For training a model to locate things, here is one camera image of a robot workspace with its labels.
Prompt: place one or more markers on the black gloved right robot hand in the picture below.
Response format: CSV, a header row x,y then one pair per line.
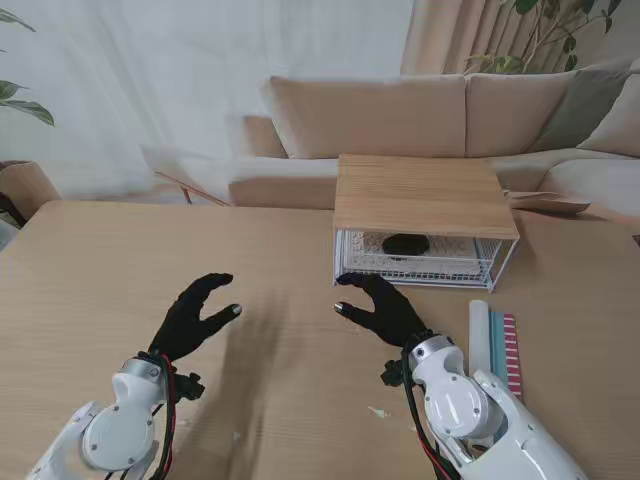
x,y
392,317

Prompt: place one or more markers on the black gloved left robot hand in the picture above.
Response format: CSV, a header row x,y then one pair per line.
x,y
180,325

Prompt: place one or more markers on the black computer mouse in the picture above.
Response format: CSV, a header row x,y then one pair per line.
x,y
405,244

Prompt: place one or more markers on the cream round-key keyboard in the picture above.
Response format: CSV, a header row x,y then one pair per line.
x,y
360,245

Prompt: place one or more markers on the blue striped red-bordered mouse pad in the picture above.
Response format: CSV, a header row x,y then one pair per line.
x,y
480,335

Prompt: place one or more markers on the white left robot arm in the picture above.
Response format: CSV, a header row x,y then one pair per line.
x,y
120,430

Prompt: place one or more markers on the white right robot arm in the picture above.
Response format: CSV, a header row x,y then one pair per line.
x,y
460,400

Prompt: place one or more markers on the white lounge chair wooden legs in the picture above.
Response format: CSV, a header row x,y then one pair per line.
x,y
175,165

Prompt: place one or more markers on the shallow wooden tray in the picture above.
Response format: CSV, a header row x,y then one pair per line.
x,y
550,202

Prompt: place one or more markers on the beige fabric sofa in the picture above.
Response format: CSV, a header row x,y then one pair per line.
x,y
375,115

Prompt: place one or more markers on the sheer white curtain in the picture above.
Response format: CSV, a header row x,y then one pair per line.
x,y
150,75

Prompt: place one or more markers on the broad-leaf green plant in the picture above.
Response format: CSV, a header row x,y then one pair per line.
x,y
30,107

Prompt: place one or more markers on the tall green leafy plant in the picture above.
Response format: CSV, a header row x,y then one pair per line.
x,y
500,62

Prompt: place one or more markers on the beige pleated curtain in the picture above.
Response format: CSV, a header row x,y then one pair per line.
x,y
440,40

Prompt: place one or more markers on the grey sofa cushion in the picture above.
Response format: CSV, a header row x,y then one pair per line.
x,y
585,105

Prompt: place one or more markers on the light beige sofa cushion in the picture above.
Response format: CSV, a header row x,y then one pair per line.
x,y
620,130

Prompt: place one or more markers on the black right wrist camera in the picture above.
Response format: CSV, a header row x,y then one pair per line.
x,y
394,374

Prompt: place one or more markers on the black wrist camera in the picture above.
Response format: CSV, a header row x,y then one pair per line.
x,y
190,387
394,374

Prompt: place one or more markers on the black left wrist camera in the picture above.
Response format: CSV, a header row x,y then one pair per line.
x,y
190,387

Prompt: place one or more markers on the wooden-topped tabletop organizer frame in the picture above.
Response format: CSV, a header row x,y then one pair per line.
x,y
420,200

